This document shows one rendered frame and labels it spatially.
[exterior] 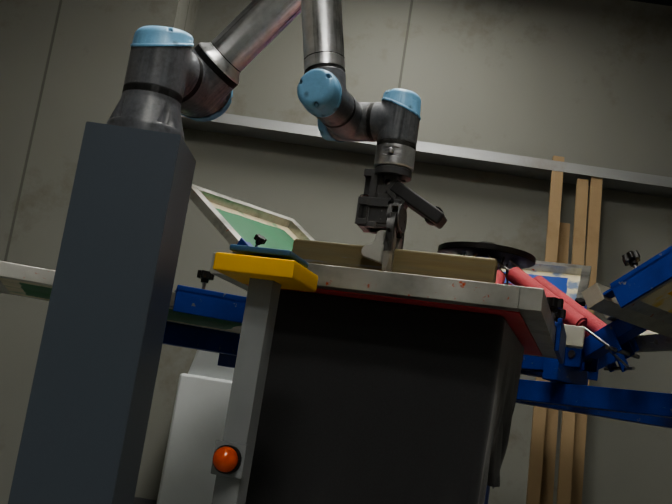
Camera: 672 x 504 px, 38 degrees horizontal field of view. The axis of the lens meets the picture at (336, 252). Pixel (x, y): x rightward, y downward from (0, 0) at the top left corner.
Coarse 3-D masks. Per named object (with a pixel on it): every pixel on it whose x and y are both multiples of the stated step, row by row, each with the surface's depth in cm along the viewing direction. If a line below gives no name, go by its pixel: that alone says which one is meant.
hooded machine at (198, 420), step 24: (216, 360) 494; (192, 384) 488; (216, 384) 489; (192, 408) 486; (216, 408) 487; (192, 432) 484; (216, 432) 485; (168, 456) 482; (192, 456) 482; (168, 480) 480; (192, 480) 480
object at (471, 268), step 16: (304, 240) 181; (304, 256) 180; (320, 256) 179; (336, 256) 179; (352, 256) 178; (400, 256) 175; (416, 256) 174; (432, 256) 174; (448, 256) 173; (464, 256) 172; (400, 272) 175; (416, 272) 174; (432, 272) 173; (448, 272) 172; (464, 272) 172; (480, 272) 171; (496, 272) 173
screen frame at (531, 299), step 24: (312, 264) 167; (336, 288) 166; (360, 288) 164; (384, 288) 163; (408, 288) 162; (432, 288) 161; (456, 288) 160; (480, 288) 159; (504, 288) 158; (528, 288) 157; (528, 312) 159; (552, 336) 193
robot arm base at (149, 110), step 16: (128, 96) 183; (144, 96) 182; (160, 96) 183; (176, 96) 186; (112, 112) 185; (128, 112) 181; (144, 112) 181; (160, 112) 182; (176, 112) 185; (144, 128) 180; (160, 128) 181; (176, 128) 184
